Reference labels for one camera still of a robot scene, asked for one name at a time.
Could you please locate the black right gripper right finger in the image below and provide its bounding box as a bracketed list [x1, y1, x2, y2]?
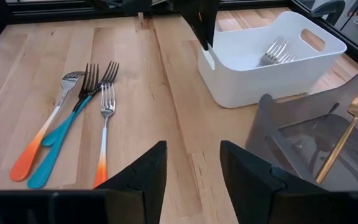
[219, 140, 332, 224]

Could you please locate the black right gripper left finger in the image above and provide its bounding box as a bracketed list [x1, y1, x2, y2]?
[94, 140, 168, 224]

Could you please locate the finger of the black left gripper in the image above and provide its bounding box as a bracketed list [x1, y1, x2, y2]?
[178, 0, 222, 51]

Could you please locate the grey translucent plastic bin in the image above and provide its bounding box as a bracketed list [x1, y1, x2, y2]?
[246, 68, 358, 192]

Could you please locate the white plastic bin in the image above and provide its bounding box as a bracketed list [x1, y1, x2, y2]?
[196, 11, 348, 109]

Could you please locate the black fork teal handle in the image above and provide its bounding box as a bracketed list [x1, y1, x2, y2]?
[27, 63, 100, 190]
[41, 60, 120, 148]

